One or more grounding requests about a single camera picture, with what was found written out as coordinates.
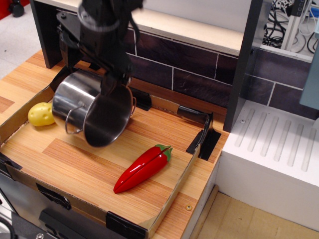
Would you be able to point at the cardboard fence with black tape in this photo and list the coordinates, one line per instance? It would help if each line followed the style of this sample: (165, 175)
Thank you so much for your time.
(61, 184)

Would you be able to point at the dark grey left post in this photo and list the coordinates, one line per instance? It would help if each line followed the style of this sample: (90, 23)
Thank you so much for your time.
(46, 24)

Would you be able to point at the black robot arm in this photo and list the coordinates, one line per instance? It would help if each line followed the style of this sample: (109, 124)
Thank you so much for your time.
(120, 9)

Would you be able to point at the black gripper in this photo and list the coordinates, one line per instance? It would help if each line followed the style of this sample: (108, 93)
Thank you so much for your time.
(96, 37)

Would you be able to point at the yellow toy potato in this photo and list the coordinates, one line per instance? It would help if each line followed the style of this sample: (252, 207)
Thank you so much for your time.
(41, 114)

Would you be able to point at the stainless steel pot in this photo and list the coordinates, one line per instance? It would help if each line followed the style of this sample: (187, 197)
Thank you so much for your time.
(79, 107)

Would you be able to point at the beige wooden shelf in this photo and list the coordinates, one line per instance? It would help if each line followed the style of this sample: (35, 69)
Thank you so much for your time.
(216, 25)

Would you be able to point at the dark grey vertical post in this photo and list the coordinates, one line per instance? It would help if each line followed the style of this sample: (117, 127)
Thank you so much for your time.
(251, 43)

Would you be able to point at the brass screw grommet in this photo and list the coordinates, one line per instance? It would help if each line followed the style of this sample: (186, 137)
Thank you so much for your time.
(188, 207)

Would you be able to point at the white ridged drainboard unit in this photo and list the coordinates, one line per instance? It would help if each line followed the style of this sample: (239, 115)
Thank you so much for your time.
(271, 161)

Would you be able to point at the red toy chili pepper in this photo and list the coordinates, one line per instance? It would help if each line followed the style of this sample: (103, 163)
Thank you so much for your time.
(145, 166)

